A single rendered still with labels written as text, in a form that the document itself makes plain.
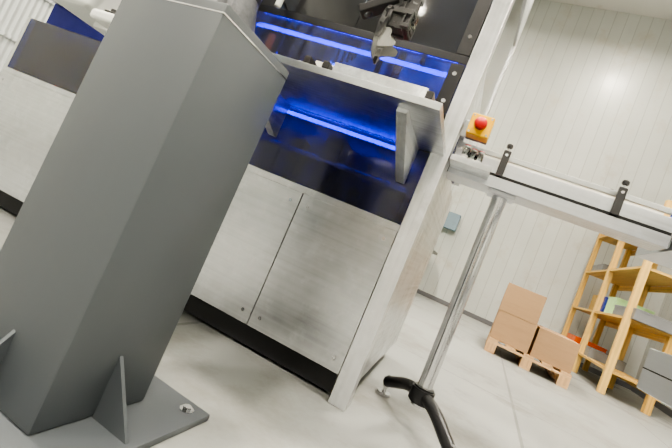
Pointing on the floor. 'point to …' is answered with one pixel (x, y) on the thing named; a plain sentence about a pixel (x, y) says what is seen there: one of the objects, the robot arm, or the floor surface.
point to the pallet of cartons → (531, 335)
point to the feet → (421, 405)
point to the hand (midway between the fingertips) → (372, 55)
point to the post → (430, 179)
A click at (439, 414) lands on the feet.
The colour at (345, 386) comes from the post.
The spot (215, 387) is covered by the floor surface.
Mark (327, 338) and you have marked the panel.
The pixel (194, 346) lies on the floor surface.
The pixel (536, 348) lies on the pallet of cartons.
